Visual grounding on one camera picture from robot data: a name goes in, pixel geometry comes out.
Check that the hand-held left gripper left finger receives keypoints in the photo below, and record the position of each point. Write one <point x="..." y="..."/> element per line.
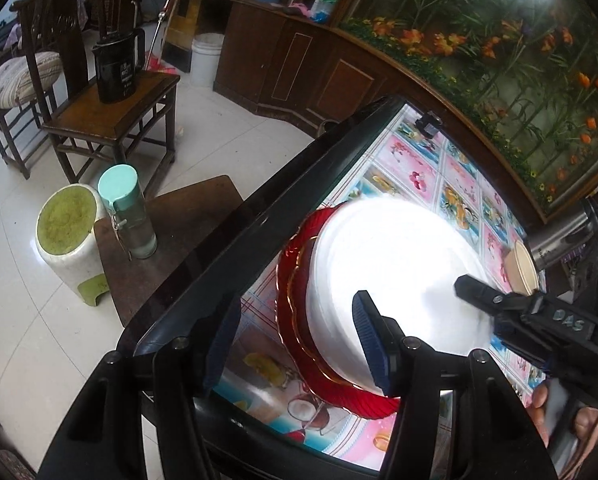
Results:
<point x="221" y="350"/>

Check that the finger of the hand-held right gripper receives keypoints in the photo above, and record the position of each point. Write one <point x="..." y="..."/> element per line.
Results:
<point x="484" y="297"/>

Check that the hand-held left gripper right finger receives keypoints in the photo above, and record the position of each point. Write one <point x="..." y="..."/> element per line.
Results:
<point x="374" y="345"/>

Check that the large red ribbed plate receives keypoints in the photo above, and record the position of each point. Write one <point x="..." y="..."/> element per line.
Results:
<point x="351" y="400"/>

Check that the white plate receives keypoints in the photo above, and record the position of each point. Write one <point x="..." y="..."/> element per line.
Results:
<point x="404" y="260"/>

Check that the person's right hand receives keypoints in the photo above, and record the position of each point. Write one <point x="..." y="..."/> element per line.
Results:
<point x="586" y="430"/>

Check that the beige bowl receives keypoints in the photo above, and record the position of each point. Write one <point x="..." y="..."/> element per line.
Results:
<point x="521" y="270"/>

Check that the stainless steel thermos flask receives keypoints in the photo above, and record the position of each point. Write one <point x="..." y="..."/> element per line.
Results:
<point x="559" y="242"/>

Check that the brown wooden stool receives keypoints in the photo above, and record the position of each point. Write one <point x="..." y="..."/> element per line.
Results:
<point x="179" y="220"/>

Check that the printed fruit tablecloth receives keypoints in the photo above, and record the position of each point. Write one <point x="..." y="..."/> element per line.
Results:
<point x="429" y="170"/>

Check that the water bottle with mint lid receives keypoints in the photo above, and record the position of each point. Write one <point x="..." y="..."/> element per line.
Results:
<point x="129" y="210"/>

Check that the white stool with green seat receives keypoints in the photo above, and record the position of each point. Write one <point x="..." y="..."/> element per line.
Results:
<point x="64" y="215"/>

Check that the floral glass panel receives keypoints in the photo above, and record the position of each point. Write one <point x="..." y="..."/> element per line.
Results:
<point x="504" y="60"/>

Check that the white plastic bucket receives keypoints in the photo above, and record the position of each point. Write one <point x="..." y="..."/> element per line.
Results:
<point x="206" y="62"/>

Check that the black electric kettle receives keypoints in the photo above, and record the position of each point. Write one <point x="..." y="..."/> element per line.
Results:
<point x="116" y="75"/>

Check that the brown wooden cabinet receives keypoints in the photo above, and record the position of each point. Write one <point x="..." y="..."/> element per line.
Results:
<point x="299" y="60"/>

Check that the green and white bag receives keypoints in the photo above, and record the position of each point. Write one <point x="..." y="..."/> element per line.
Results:
<point x="325" y="5"/>

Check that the pink cloth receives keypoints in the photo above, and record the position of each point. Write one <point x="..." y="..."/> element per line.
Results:
<point x="298" y="10"/>

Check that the striped seat cushion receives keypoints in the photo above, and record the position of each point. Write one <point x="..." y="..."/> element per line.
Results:
<point x="14" y="77"/>

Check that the dark wooden armchair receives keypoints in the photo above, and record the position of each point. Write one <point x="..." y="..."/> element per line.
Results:
<point x="44" y="20"/>

